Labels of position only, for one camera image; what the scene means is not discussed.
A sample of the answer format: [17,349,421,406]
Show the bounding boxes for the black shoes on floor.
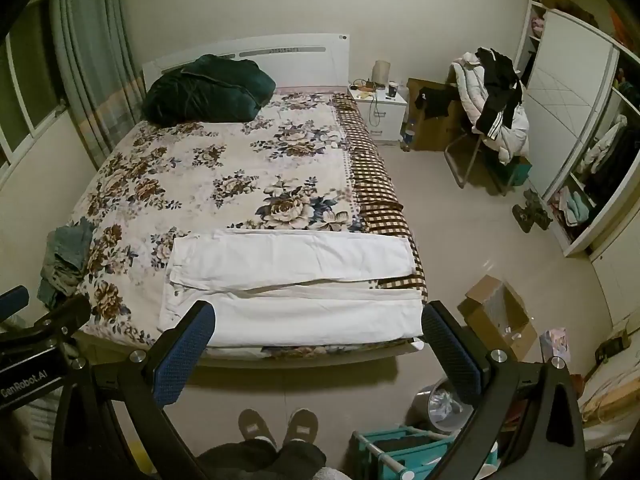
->
[512,190,552,233]

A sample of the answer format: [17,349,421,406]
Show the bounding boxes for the floral bed blanket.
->
[73,92,418,361]

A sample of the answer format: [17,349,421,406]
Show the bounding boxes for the beige table lamp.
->
[371,60,390,88]

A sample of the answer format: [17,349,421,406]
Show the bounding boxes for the grey green clothes pile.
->
[37,217,94,310]

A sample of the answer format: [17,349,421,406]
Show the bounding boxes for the brown cardboard box by wall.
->
[407,78,463,152]

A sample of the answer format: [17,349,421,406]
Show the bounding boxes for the white bed headboard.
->
[142,32,350,88]

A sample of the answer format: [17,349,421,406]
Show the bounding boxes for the white bedside table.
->
[349,89,408,143]

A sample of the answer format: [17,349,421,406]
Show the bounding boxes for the teal plastic crate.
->
[352,424,499,480]

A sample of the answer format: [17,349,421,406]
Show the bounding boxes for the open cardboard box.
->
[458,275,538,361]

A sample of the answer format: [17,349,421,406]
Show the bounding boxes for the dark mug on nightstand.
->
[386,81,398,99]

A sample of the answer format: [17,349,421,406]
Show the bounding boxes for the black striped track jacket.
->
[475,48,522,140]

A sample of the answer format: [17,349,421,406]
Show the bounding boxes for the brown checkered bed sheet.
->
[332,93,427,300]

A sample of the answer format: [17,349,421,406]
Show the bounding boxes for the grey waste bin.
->
[412,377,474,434]

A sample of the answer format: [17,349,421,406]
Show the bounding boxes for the white wardrobe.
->
[515,0,639,256]

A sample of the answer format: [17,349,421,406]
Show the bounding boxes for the dark green duvet bundle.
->
[142,54,276,128]

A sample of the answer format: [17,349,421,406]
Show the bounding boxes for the white pants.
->
[158,230,423,348]

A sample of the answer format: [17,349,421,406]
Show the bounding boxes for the pink printed tissue box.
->
[539,327,570,364]

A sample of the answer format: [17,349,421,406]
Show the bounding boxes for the green striped curtain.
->
[50,0,144,167]

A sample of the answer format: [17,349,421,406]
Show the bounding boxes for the left beige slipper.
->
[238,408,277,448]

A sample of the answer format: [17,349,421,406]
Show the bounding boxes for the white puffer jacket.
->
[450,47,529,166]

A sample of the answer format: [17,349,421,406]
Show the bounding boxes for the chair piled with clothes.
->
[442,130,532,196]

